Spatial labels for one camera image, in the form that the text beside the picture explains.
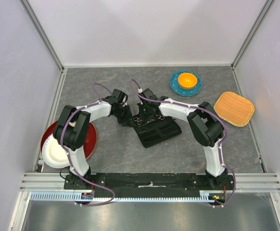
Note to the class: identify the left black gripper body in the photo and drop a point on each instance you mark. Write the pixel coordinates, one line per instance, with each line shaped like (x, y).
(124, 111)

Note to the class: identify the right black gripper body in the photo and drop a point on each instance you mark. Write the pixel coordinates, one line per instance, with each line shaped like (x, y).
(145, 114)

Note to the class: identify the silver scissors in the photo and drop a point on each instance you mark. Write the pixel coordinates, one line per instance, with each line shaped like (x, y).
(137, 121)

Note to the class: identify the black zip tool case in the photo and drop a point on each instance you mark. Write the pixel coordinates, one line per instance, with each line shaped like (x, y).
(157, 131)

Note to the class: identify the pink-tinted scissors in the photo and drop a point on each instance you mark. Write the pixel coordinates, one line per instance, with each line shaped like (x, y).
(160, 117)

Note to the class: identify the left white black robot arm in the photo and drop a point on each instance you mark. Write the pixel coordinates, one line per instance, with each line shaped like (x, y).
(72, 126)

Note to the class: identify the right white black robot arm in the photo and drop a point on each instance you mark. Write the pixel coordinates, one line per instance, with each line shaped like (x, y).
(207, 128)

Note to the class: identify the teal scalloped plate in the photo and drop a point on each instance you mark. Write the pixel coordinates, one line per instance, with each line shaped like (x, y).
(178, 90)

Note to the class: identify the red plate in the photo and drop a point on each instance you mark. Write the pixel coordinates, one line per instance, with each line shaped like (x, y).
(90, 142)

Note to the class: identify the orange bowl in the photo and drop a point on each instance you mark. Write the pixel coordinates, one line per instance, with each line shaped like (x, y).
(187, 81)

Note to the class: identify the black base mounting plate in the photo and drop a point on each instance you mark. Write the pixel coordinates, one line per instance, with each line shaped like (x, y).
(158, 184)

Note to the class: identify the white plate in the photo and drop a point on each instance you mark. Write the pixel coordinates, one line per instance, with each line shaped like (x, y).
(53, 154)

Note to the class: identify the orange woven mat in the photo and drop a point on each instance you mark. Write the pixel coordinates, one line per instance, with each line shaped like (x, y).
(234, 109)

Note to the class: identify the slotted cable duct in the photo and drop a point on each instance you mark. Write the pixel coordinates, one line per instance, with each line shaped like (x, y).
(203, 197)

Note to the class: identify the aluminium front rail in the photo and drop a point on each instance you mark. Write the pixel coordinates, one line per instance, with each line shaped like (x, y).
(245, 182)

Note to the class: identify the left aluminium corner post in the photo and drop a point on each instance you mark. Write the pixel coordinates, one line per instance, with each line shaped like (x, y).
(41, 32)

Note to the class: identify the aluminium corner post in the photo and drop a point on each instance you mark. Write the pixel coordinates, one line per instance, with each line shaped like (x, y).
(252, 32)
(41, 32)

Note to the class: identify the right aluminium corner post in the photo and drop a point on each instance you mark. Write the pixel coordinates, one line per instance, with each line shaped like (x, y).
(252, 32)

